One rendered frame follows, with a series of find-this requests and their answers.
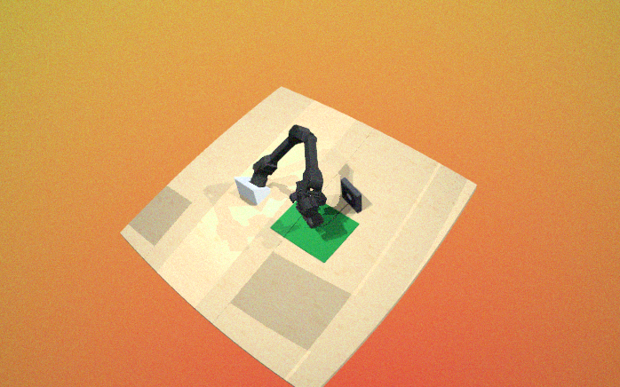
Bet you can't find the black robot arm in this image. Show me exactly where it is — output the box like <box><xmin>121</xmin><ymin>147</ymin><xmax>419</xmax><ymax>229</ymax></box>
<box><xmin>248</xmin><ymin>124</ymin><xmax>327</xmax><ymax>217</ymax></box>

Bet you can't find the dark grey computer fan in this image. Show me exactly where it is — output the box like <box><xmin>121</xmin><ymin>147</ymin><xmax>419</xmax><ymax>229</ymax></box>
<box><xmin>341</xmin><ymin>177</ymin><xmax>362</xmax><ymax>214</ymax></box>

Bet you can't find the green circuit board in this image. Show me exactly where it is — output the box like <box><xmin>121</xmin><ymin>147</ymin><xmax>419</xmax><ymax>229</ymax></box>
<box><xmin>271</xmin><ymin>201</ymin><xmax>360</xmax><ymax>263</ymax></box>

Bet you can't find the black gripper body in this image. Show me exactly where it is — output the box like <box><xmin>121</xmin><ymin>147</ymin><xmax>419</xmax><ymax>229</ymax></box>
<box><xmin>290</xmin><ymin>192</ymin><xmax>324</xmax><ymax>229</ymax></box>

